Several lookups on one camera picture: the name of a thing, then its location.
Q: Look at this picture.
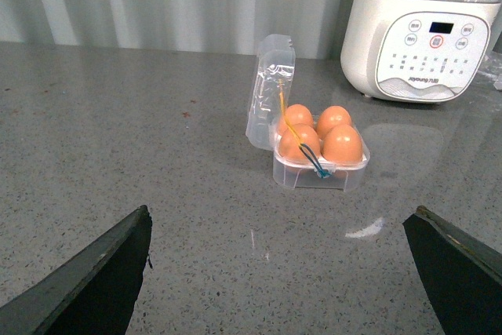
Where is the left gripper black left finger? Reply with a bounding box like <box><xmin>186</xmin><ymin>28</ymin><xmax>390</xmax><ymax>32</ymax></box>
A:
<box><xmin>1</xmin><ymin>206</ymin><xmax>152</xmax><ymax>334</ymax></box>

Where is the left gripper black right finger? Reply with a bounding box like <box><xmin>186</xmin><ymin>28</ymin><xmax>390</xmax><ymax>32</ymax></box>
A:
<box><xmin>403</xmin><ymin>206</ymin><xmax>501</xmax><ymax>334</ymax></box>

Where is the brown egg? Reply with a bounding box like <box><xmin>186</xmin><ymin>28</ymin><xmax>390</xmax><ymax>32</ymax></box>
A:
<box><xmin>322</xmin><ymin>125</ymin><xmax>363</xmax><ymax>164</ymax></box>

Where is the clear plastic egg box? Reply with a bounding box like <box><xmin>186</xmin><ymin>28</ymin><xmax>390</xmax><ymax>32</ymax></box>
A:
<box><xmin>246</xmin><ymin>34</ymin><xmax>370</xmax><ymax>191</ymax></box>

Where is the brown egg back right box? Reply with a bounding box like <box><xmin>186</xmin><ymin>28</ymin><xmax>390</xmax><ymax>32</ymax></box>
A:
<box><xmin>316</xmin><ymin>105</ymin><xmax>352</xmax><ymax>140</ymax></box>

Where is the brown egg box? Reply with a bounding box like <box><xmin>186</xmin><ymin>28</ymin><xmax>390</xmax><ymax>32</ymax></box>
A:
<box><xmin>278</xmin><ymin>124</ymin><xmax>321</xmax><ymax>164</ymax></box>
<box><xmin>316</xmin><ymin>105</ymin><xmax>352</xmax><ymax>140</ymax></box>
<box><xmin>277</xmin><ymin>104</ymin><xmax>314</xmax><ymax>135</ymax></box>

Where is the brown egg front left box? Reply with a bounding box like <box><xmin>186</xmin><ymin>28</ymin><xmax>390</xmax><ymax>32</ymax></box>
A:
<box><xmin>278</xmin><ymin>124</ymin><xmax>321</xmax><ymax>164</ymax></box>

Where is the brown egg back left box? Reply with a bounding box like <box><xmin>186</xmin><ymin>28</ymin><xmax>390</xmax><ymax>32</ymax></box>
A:
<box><xmin>277</xmin><ymin>104</ymin><xmax>314</xmax><ymax>135</ymax></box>

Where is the blue rubber band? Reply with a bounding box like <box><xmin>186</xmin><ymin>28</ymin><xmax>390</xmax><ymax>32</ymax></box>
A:
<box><xmin>299</xmin><ymin>143</ymin><xmax>331</xmax><ymax>179</ymax></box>

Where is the clear plastic bag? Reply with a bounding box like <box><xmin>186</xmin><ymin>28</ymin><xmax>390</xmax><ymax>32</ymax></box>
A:
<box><xmin>476</xmin><ymin>52</ymin><xmax>501</xmax><ymax>92</ymax></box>

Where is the white soy milk maker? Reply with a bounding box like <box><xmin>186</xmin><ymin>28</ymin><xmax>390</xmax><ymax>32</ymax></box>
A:
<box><xmin>340</xmin><ymin>0</ymin><xmax>501</xmax><ymax>103</ymax></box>

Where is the yellow rubber band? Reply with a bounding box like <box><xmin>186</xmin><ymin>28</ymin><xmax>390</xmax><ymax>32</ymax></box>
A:
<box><xmin>278</xmin><ymin>79</ymin><xmax>302</xmax><ymax>149</ymax></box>

